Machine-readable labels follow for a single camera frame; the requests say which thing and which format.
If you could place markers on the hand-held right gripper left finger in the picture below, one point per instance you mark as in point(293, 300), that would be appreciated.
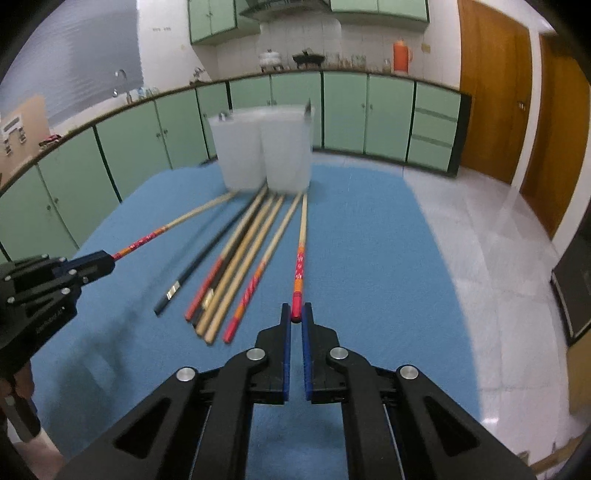
point(286, 355)

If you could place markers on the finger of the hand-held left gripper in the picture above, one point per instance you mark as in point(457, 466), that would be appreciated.
point(90, 261)
point(97, 276)

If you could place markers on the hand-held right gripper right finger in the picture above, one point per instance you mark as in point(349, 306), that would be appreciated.
point(307, 357)

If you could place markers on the bundle of wooden chopsticks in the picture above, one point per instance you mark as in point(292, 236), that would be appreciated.
point(247, 277)

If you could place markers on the red patterned wooden chopstick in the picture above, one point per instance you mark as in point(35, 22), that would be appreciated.
point(265, 263)
point(300, 258)
point(184, 220)

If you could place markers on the plain wooden chopstick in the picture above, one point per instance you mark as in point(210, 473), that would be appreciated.
point(240, 272)

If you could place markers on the black-ended wooden chopstick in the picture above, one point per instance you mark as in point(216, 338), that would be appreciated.
point(233, 267)

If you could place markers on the white double utensil holder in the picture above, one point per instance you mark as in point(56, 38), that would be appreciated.
point(277, 152)

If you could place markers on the person's left hand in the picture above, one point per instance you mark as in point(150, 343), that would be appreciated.
point(21, 378)

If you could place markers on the blue table mat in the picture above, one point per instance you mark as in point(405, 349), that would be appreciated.
point(369, 277)

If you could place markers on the red cloth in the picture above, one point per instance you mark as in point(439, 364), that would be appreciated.
point(51, 141)

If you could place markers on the white scale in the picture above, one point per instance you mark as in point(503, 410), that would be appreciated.
point(13, 131)

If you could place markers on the clear plastic bottles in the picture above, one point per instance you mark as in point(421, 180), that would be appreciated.
point(145, 92)

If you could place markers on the chrome faucet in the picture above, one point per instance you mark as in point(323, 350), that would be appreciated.
point(122, 74)

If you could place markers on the grey window blind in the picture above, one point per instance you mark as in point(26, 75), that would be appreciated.
point(83, 69)

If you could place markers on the small kettle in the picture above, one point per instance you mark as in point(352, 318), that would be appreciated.
point(198, 74)

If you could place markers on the green base cabinets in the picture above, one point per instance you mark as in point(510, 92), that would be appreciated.
point(346, 115)

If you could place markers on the white cooking pot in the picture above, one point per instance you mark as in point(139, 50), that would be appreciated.
point(270, 59)

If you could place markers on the black speaker cabinet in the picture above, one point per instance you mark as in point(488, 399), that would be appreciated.
point(572, 286)

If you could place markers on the black wok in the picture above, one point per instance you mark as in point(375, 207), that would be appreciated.
point(307, 57)

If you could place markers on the range hood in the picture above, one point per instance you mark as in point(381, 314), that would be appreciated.
point(277, 9)

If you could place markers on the orange thermos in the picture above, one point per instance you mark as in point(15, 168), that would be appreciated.
point(400, 57)

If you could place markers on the wooden door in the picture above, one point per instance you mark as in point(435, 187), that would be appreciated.
point(558, 138)
point(489, 92)

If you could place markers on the green wall cabinets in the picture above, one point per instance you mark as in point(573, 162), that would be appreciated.
point(207, 18)

